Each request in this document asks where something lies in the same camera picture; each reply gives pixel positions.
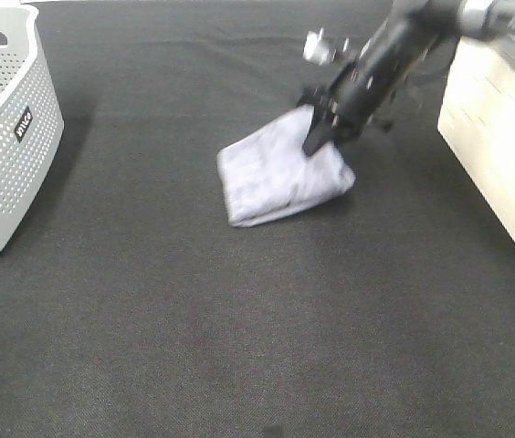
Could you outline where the black table mat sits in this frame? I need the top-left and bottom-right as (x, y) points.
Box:
(0, 1), (515, 437)

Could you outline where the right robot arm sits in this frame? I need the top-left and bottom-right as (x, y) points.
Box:
(299, 1), (515, 157)

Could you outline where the white storage bin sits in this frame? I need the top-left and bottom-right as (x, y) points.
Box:
(437, 38), (515, 243)

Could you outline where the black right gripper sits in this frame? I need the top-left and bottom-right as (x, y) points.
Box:
(298, 20), (439, 156)

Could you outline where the grey perforated laundry basket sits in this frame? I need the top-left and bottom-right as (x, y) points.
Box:
(0, 1), (64, 252)

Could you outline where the lavender towel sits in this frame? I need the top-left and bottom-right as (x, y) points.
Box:
(216, 105), (356, 227)

